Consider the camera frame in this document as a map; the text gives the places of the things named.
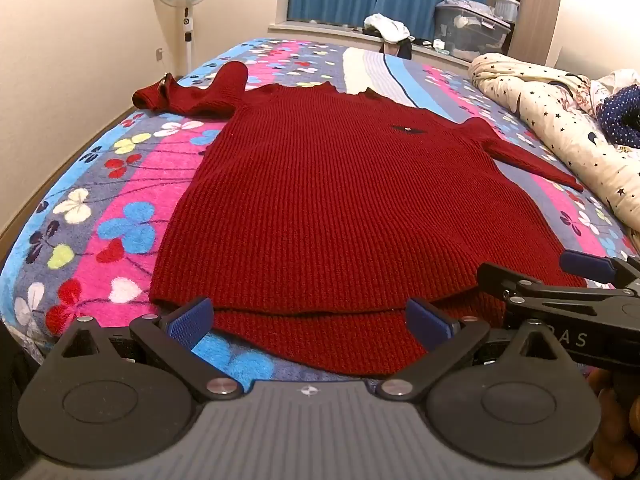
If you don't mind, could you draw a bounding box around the white plastic basket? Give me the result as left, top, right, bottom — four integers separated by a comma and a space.
492, 0, 521, 23

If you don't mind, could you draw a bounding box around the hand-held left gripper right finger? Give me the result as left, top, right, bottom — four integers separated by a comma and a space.
376, 298, 566, 401

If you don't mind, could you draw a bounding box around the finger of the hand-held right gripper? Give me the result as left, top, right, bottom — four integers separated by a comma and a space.
476, 261, 626, 311
559, 249, 640, 292

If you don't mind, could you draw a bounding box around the dark blue dotted cloth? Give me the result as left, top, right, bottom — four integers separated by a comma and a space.
597, 85, 640, 150

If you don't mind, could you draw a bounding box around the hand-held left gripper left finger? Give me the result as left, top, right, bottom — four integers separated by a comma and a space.
47, 296, 246, 402

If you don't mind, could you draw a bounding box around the person's right hand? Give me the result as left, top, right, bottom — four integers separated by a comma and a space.
586, 366, 640, 480

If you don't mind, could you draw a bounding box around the white clothes pile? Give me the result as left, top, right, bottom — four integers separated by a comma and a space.
363, 12, 412, 43

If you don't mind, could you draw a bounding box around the red knit sweater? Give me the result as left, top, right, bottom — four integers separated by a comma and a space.
131, 61, 591, 377

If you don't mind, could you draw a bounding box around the dark chair back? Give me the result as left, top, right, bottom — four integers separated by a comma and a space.
380, 37, 414, 60

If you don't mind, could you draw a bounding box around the star print cream quilt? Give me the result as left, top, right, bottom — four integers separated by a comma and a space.
469, 52, 640, 235

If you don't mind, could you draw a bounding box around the wooden cabinet side panel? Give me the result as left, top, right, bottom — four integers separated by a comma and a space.
507, 0, 565, 67

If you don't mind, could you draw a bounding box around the floral striped bed blanket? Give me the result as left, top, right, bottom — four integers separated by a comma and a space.
0, 35, 640, 391

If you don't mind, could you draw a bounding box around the clear plastic storage box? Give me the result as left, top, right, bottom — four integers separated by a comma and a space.
434, 0, 513, 61

